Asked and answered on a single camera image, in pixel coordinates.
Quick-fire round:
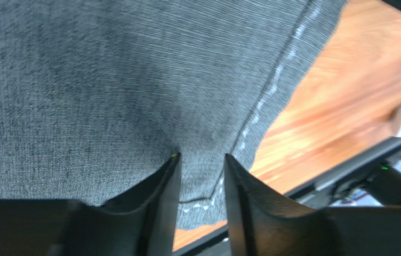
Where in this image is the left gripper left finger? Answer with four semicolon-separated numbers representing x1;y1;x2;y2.
48;153;181;255

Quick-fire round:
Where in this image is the grey stitched cloth napkin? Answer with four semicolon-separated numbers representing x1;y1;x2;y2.
0;1;346;230

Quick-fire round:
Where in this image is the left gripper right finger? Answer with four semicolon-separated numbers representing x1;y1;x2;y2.
224;154;328;255

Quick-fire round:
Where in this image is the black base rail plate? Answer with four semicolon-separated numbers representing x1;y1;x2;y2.
175;138;401;255

